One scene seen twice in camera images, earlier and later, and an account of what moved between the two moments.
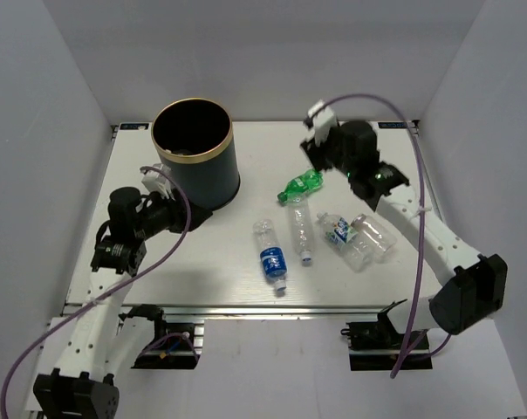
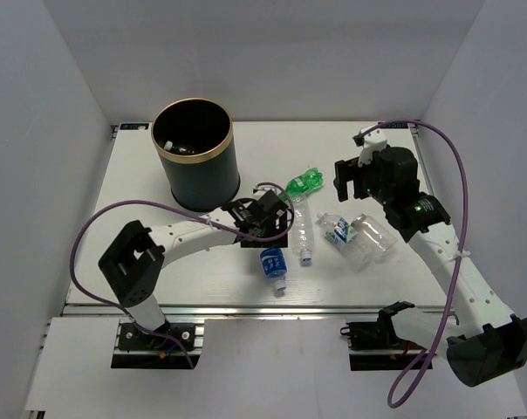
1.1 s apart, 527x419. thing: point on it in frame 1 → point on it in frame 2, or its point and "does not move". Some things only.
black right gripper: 315,153 → 350,170
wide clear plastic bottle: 380,242 does not move
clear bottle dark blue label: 273,256 does not move
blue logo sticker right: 393,125 does not move
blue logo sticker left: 133,126 does not move
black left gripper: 178,209 → 280,243
